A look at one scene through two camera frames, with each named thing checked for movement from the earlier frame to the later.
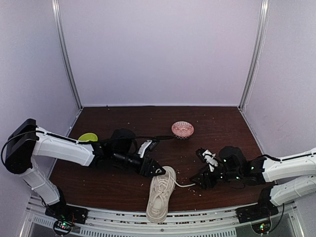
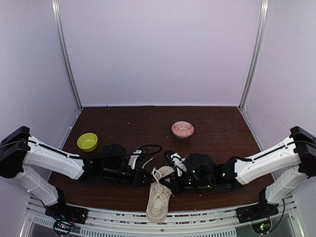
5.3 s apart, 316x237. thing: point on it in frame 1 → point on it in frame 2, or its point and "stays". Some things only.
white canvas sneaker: x=162 y=187 stays
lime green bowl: x=88 y=137 stays
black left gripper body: x=120 y=159 → x=113 y=174
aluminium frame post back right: x=264 y=13 stays
